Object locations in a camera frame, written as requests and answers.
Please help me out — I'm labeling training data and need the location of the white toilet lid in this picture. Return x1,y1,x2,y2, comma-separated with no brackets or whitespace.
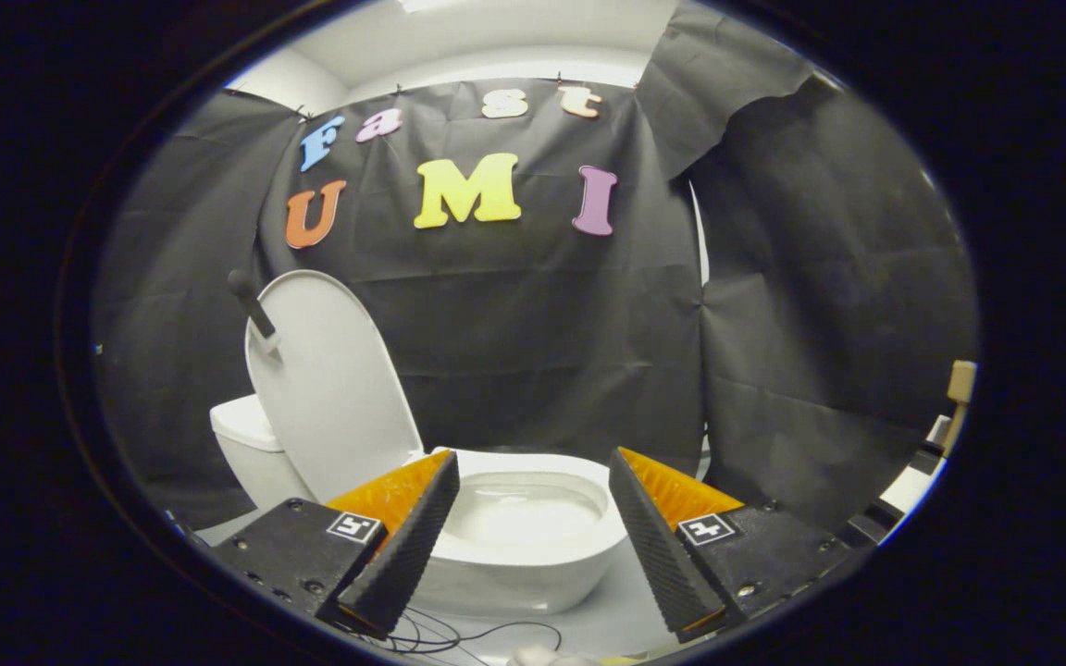
227,267,426,506

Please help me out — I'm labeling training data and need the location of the thin black cable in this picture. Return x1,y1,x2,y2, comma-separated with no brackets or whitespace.
339,606,567,660

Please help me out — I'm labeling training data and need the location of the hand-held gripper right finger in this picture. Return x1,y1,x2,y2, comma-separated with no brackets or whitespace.
607,447,876,646

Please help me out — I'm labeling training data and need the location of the brown cardboard box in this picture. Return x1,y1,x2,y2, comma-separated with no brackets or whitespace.
944,359,979,460

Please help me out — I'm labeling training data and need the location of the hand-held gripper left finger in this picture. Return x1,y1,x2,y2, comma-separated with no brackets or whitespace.
207,450,461,639

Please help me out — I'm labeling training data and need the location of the black backdrop cloth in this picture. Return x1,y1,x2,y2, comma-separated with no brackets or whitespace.
93,0,979,534

